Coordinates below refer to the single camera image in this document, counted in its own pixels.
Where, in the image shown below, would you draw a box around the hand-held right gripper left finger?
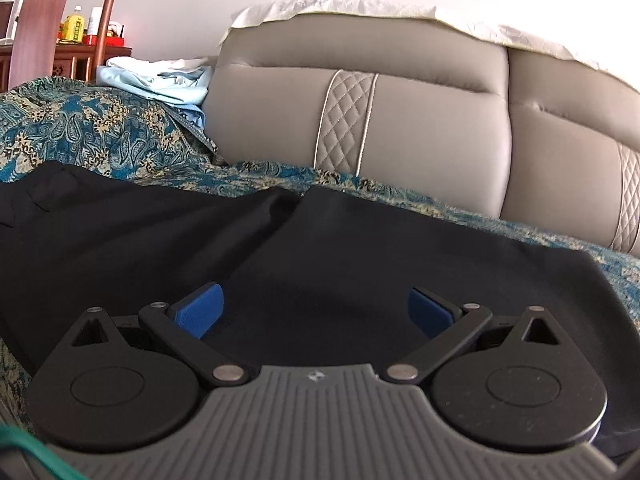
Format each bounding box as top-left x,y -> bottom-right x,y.
70,282 -> 253,387

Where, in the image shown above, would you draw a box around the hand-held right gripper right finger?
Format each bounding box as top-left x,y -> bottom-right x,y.
385,287 -> 566,385

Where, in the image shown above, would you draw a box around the black pants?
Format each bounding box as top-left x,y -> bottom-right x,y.
0,160 -> 640,461

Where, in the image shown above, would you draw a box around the beige leather headboard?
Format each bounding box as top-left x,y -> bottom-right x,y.
201,12 -> 640,257

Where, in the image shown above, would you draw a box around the teal paisley blanket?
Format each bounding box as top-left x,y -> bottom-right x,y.
0,76 -> 640,411

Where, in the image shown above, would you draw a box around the light blue folded clothes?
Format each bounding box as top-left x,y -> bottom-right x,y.
95,65 -> 217,130

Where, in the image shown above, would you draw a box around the white folded cloth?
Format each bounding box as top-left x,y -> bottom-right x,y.
106,55 -> 212,75

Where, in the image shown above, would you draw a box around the wooden cabinet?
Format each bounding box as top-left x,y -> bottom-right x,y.
0,41 -> 134,86

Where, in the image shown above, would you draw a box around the red box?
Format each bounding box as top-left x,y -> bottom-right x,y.
81,33 -> 126,47

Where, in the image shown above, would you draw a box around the yellow bottle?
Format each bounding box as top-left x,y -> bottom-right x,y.
59,6 -> 85,44

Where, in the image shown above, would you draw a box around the white cloth cover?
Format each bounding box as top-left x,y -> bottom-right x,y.
218,0 -> 633,86

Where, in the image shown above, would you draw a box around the wooden board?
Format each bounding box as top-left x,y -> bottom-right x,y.
7,0 -> 77,92

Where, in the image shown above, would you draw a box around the green cable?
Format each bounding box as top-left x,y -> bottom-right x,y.
0,421 -> 88,480

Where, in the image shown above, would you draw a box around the curved wooden post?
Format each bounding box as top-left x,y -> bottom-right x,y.
84,0 -> 127,82

